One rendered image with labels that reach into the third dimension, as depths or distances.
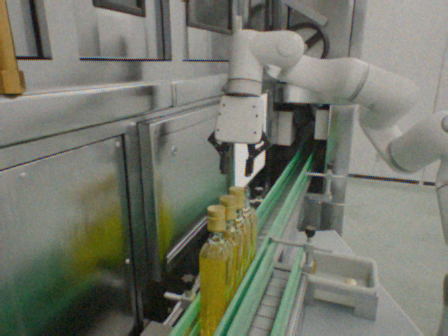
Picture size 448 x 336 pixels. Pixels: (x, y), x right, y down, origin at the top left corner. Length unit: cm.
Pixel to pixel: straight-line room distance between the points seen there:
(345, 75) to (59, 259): 62
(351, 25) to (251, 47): 102
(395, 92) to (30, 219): 69
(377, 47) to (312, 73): 362
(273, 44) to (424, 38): 381
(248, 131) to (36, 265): 44
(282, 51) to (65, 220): 50
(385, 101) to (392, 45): 367
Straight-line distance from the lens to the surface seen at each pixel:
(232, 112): 73
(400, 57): 446
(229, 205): 71
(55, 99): 50
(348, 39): 172
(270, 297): 91
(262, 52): 74
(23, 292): 57
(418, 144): 79
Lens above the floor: 143
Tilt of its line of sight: 17 degrees down
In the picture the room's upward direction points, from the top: straight up
